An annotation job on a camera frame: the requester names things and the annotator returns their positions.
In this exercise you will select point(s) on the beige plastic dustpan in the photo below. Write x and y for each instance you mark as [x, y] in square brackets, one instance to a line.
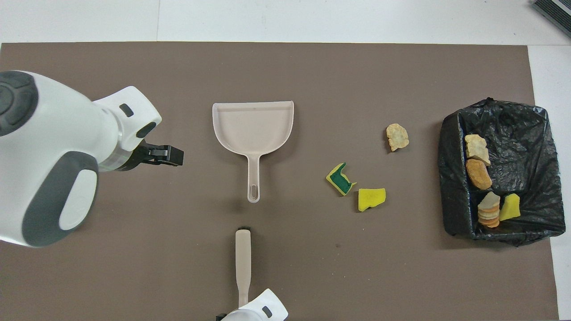
[254, 129]

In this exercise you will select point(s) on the dark ribbed device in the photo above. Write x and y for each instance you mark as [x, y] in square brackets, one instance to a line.
[557, 13]

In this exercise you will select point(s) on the bin with black trash bag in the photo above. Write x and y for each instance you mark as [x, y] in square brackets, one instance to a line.
[531, 147]

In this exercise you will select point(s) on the striped bread chunk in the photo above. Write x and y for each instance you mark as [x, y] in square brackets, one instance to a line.
[489, 211]

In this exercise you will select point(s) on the pale flat bread piece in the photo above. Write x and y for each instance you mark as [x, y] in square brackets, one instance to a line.
[397, 137]

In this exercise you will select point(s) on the green and yellow sponge piece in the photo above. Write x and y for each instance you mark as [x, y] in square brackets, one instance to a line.
[341, 179]

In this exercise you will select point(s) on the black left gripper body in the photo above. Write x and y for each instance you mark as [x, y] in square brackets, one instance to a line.
[134, 156]

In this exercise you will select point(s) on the striped croissant piece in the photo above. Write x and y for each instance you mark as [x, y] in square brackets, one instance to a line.
[476, 148]

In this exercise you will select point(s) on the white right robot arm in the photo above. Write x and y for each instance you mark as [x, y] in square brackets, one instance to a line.
[263, 312]

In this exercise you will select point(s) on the small yellow sponge wedge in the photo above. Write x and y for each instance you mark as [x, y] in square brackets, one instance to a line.
[510, 208]

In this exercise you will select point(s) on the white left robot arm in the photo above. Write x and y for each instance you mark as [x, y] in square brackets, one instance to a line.
[44, 133]

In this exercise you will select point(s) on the beige hand brush black bristles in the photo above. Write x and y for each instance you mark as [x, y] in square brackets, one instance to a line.
[243, 258]

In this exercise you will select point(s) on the round brown bread roll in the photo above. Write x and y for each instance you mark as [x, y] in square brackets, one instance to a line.
[478, 174]

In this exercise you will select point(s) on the brown table mat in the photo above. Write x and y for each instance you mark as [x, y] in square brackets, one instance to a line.
[312, 267]

